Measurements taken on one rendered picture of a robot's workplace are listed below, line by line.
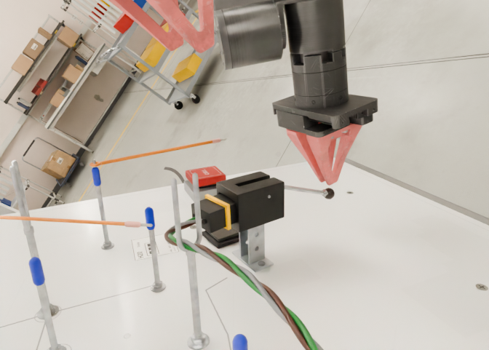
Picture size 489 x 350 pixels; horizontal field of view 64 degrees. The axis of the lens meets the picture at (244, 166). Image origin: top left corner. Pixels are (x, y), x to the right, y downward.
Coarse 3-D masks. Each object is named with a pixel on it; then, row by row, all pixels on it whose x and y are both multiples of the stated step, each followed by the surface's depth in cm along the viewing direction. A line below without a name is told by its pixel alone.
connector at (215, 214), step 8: (208, 200) 38; (224, 200) 38; (232, 200) 38; (192, 208) 37; (200, 208) 36; (208, 208) 36; (216, 208) 36; (224, 208) 36; (232, 208) 37; (192, 216) 37; (208, 216) 35; (216, 216) 36; (224, 216) 36; (232, 216) 37; (208, 224) 36; (216, 224) 36; (224, 224) 37
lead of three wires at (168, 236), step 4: (188, 220) 35; (192, 220) 36; (180, 224) 35; (184, 224) 35; (188, 224) 36; (192, 224) 36; (172, 228) 33; (184, 228) 35; (168, 232) 32; (172, 232) 34; (164, 236) 31; (168, 236) 32; (172, 236) 30; (168, 240) 30; (172, 240) 29; (176, 240) 29; (184, 240) 28; (172, 244) 29; (176, 244) 29; (184, 244) 28; (188, 244) 27; (188, 248) 27
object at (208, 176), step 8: (200, 168) 61; (208, 168) 61; (216, 168) 61; (200, 176) 57; (208, 176) 57; (216, 176) 57; (224, 176) 58; (192, 184) 57; (200, 184) 57; (208, 184) 57
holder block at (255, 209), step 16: (240, 176) 41; (256, 176) 41; (224, 192) 38; (240, 192) 37; (256, 192) 37; (272, 192) 38; (240, 208) 37; (256, 208) 38; (272, 208) 39; (240, 224) 37; (256, 224) 38
